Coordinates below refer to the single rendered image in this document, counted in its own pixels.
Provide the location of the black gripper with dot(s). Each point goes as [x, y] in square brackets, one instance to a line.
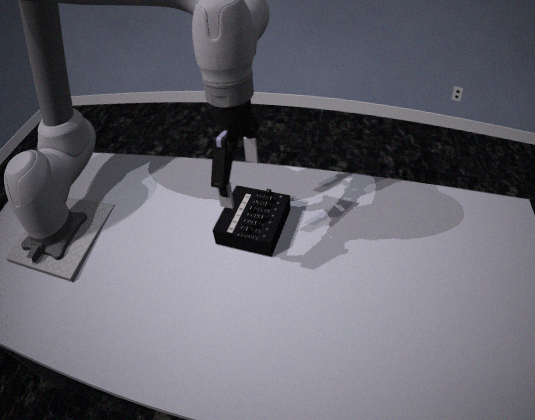
[231, 120]

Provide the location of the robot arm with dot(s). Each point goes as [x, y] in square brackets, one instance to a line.
[37, 183]

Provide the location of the black lighting desk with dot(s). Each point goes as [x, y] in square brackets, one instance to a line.
[256, 221]

